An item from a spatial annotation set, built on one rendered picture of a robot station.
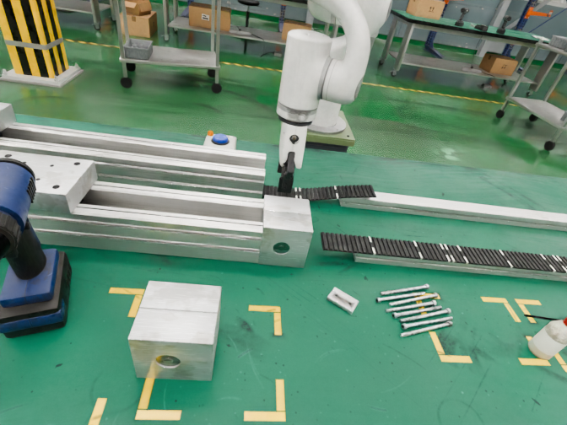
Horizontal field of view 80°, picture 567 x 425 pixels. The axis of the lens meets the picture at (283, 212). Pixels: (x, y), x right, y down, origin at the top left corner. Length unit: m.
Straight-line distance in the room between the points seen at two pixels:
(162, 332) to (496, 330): 0.58
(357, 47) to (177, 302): 0.50
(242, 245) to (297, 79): 0.33
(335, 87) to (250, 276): 0.38
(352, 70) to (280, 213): 0.29
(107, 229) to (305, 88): 0.44
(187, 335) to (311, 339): 0.21
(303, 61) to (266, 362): 0.51
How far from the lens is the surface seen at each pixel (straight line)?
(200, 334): 0.46
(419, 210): 0.94
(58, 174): 0.70
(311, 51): 0.67
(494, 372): 0.70
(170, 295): 0.50
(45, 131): 0.94
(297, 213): 0.64
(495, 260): 0.86
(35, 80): 3.85
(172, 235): 0.64
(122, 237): 0.69
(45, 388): 0.57
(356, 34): 0.66
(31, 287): 0.59
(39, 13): 3.75
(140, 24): 5.63
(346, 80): 0.67
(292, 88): 0.69
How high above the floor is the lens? 1.26
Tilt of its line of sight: 37 degrees down
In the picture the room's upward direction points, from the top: 11 degrees clockwise
